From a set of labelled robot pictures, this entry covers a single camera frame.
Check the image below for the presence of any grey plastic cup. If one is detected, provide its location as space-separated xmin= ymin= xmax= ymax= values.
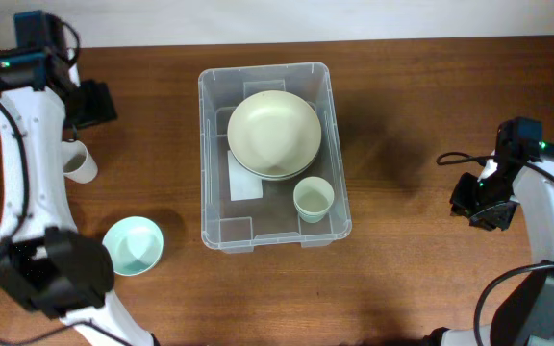
xmin=61 ymin=140 xmax=98 ymax=184

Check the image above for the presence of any mint green small bowl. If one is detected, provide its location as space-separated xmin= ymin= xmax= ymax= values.
xmin=102 ymin=216 xmax=164 ymax=277

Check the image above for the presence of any cream plastic cup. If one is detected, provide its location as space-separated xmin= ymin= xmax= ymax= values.
xmin=293 ymin=176 xmax=335 ymax=216

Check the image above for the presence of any cream white bowl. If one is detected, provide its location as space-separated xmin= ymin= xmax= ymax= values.
xmin=227 ymin=90 xmax=322 ymax=179

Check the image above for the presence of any beige bowl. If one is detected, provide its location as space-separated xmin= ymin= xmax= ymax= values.
xmin=231 ymin=143 xmax=321 ymax=182

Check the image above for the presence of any mint green cup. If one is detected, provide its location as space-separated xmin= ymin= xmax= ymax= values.
xmin=297 ymin=210 xmax=328 ymax=224

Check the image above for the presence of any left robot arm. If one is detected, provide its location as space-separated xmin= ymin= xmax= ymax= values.
xmin=0 ymin=11 xmax=156 ymax=345

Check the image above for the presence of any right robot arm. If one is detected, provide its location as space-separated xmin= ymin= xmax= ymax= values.
xmin=423 ymin=117 xmax=554 ymax=346

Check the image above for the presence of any clear plastic storage bin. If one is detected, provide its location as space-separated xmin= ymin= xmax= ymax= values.
xmin=198 ymin=62 xmax=352 ymax=254

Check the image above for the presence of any right black cable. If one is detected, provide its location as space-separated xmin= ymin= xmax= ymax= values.
xmin=436 ymin=150 xmax=554 ymax=346

